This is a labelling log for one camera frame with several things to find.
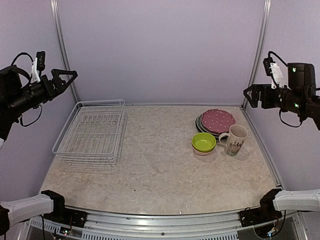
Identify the light teal plate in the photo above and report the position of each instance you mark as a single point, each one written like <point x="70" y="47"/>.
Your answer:
<point x="200" y="125"/>

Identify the red floral plate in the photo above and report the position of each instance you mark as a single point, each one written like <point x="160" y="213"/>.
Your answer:
<point x="198" y="127"/>

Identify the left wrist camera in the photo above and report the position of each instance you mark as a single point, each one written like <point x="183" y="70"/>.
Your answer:
<point x="38" y="65"/>

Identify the left aluminium corner post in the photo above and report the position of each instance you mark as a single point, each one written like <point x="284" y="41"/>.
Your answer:
<point x="59" y="33"/>

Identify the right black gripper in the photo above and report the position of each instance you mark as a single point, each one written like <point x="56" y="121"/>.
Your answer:
<point x="267" y="103"/>

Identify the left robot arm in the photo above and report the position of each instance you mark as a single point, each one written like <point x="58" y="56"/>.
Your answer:
<point x="17" y="211"/>

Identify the right aluminium corner post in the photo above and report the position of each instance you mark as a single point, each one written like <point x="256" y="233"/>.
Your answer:
<point x="261" y="41"/>

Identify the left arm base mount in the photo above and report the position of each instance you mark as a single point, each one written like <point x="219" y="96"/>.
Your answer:
<point x="70" y="217"/>

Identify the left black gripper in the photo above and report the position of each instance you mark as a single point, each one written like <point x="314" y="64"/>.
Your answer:
<point x="59" y="84"/>

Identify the white patterned mug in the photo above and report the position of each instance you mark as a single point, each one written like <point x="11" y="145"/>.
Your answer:
<point x="234" y="139"/>

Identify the pink polka dot dish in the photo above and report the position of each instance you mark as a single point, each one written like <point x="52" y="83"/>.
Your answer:
<point x="217" y="121"/>

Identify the green cup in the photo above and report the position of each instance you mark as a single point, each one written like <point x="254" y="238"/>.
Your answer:
<point x="203" y="142"/>

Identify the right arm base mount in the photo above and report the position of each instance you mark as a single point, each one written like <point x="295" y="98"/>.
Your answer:
<point x="255" y="216"/>

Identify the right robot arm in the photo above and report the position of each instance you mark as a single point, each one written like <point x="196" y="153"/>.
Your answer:
<point x="305" y="104"/>

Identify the aluminium front rail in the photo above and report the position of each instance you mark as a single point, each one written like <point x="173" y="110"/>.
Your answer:
<point x="101" y="225"/>

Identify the black striped plate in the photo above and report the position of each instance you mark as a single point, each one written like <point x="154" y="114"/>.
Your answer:
<point x="197" y="128"/>

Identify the red white patterned bowl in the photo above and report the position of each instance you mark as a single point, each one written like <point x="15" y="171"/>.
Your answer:
<point x="201" y="153"/>

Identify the white wire dish rack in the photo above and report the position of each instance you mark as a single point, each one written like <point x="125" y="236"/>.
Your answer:
<point x="91" y="138"/>

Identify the aluminium corner post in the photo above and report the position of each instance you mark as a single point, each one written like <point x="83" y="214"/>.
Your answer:
<point x="261" y="41"/>
<point x="59" y="33"/>

